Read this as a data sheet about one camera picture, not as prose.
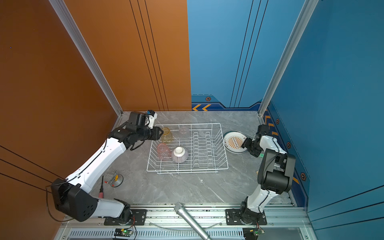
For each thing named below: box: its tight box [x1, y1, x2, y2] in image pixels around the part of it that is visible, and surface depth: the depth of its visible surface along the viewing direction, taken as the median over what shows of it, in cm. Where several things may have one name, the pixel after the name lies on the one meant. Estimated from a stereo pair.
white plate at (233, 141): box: [223, 131, 247, 154], surface depth 101 cm
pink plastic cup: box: [156, 143, 172, 159], surface depth 91 cm
